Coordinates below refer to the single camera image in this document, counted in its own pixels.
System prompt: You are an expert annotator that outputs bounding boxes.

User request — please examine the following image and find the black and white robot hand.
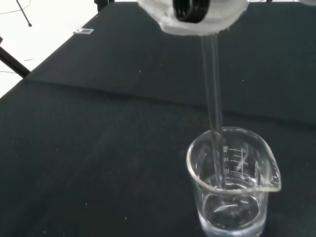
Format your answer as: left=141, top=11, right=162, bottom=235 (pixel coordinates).
left=135, top=0, right=250, bottom=37

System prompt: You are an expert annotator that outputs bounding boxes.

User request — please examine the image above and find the clear glass beaker with water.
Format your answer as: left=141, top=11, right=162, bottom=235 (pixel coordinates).
left=186, top=126, right=282, bottom=237

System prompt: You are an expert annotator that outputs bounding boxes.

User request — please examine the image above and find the clear plastic cloth clip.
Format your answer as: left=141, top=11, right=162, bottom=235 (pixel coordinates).
left=73, top=28, right=95, bottom=36

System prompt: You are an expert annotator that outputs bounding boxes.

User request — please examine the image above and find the black table cloth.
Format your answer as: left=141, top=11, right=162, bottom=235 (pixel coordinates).
left=0, top=1, right=316, bottom=237

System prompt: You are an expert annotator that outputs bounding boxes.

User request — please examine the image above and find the black tripod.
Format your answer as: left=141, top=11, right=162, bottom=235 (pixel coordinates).
left=15, top=0, right=33, bottom=27

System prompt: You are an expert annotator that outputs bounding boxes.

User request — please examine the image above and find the black stand leg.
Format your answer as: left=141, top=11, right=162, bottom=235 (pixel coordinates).
left=0, top=36, right=32, bottom=79

